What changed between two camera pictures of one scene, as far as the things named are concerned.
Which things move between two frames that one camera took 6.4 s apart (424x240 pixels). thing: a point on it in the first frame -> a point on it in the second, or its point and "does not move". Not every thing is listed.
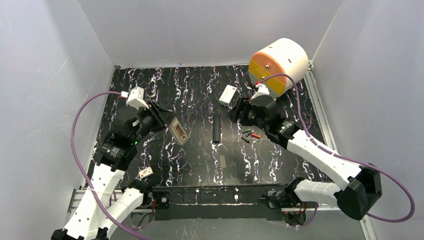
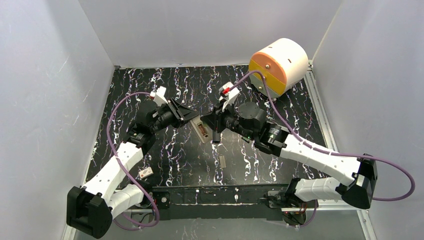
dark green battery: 246,140 does not move
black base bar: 230,201 does not move
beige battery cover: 222,161 does not move
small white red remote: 147,172 does not move
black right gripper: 244,110 -> 216,117
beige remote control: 179,130 -> 204,131
